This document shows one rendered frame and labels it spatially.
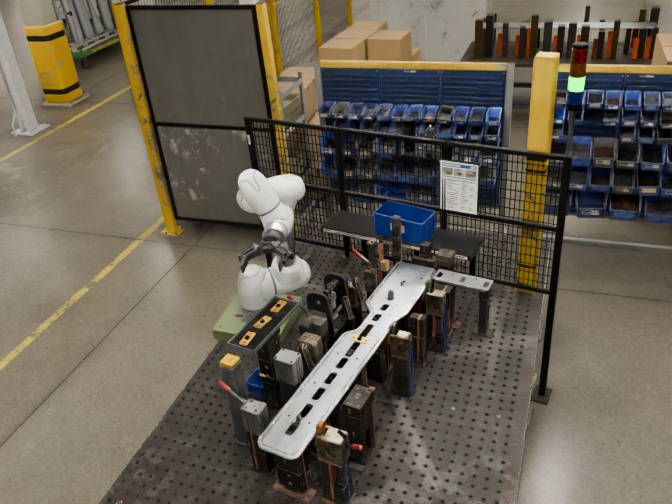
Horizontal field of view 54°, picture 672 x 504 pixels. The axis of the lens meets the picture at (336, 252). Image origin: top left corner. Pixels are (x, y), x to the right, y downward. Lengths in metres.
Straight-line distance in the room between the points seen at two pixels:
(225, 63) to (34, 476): 3.07
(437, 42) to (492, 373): 6.97
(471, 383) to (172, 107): 3.46
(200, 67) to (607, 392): 3.64
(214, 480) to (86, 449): 1.51
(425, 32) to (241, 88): 4.89
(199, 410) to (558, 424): 2.03
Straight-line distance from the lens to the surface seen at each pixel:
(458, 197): 3.63
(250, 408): 2.69
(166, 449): 3.14
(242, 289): 3.52
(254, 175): 2.53
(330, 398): 2.76
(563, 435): 4.05
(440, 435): 3.01
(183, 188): 5.94
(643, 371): 4.56
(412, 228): 3.58
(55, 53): 10.32
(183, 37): 5.36
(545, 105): 3.35
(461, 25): 9.61
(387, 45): 7.59
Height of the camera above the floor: 2.91
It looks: 32 degrees down
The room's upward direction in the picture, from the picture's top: 5 degrees counter-clockwise
